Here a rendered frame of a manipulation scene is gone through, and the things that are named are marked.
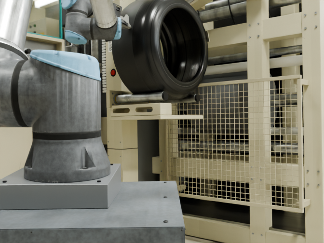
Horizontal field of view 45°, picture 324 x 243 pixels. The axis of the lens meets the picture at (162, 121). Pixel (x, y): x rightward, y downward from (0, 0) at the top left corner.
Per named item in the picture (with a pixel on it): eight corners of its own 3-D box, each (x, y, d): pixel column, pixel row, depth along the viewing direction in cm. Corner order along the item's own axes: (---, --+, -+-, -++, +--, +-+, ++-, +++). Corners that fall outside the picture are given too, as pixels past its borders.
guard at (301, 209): (165, 194, 256) (163, 87, 256) (166, 194, 257) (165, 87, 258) (302, 213, 198) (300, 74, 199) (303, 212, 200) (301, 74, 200)
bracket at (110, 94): (106, 108, 215) (105, 90, 215) (154, 109, 245) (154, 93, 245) (110, 108, 212) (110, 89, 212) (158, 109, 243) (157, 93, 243)
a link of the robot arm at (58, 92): (94, 133, 81) (92, 46, 79) (11, 133, 81) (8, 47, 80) (107, 127, 96) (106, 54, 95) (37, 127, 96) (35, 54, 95)
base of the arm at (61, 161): (96, 184, 78) (96, 134, 78) (6, 182, 81) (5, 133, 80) (119, 167, 97) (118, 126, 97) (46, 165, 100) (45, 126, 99)
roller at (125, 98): (114, 103, 216) (113, 95, 216) (120, 102, 220) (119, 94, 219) (163, 101, 194) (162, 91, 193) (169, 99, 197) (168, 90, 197)
